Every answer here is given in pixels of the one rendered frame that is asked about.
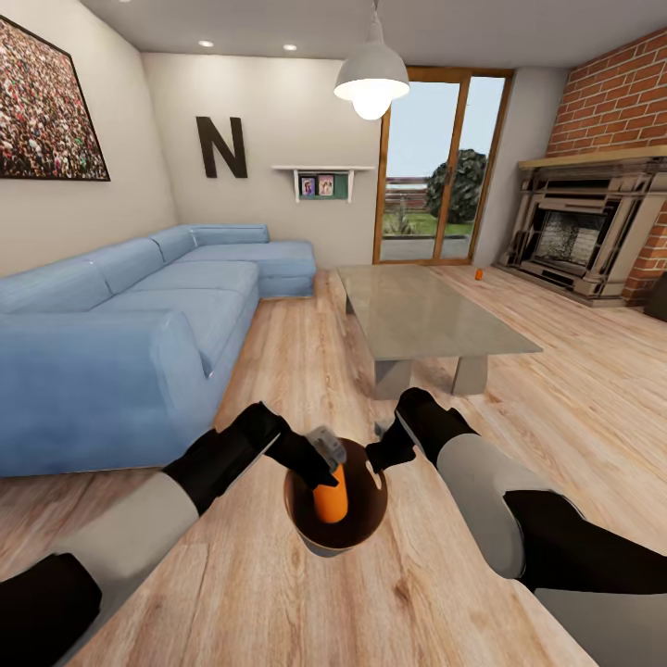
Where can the coffee table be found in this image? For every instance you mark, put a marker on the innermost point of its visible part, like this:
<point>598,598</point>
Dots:
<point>407,313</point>

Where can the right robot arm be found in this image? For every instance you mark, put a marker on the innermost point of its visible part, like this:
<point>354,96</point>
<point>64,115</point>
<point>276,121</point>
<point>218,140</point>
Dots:
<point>607,592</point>

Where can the sofa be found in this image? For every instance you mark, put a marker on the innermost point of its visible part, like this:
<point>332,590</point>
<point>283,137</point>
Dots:
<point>119,358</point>

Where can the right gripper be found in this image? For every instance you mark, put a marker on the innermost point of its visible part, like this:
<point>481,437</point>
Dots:
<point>388,453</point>

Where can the trash can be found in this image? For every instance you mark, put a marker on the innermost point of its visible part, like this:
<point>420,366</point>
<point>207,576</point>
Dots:
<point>367,505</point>

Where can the wood fireplace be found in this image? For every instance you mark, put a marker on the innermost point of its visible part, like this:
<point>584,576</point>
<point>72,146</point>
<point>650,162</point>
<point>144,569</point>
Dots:
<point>580,228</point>

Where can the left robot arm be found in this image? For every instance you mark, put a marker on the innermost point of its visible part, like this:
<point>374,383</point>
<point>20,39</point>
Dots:
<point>54,606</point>

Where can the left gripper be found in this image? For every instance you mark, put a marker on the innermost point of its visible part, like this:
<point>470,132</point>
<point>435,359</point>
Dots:
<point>310,465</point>

